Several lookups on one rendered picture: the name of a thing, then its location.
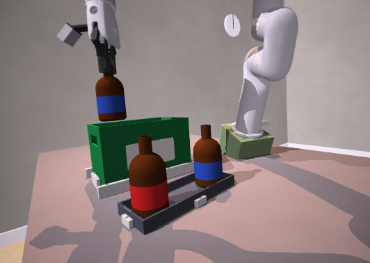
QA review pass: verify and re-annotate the brown bottle with blue label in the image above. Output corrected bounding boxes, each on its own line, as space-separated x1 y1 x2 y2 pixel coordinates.
193 125 223 188
95 64 127 122

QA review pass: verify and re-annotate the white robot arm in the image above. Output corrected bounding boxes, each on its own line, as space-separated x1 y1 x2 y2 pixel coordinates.
57 0 298 138

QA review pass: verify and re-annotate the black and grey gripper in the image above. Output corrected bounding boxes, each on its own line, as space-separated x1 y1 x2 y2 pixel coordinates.
86 0 120 74

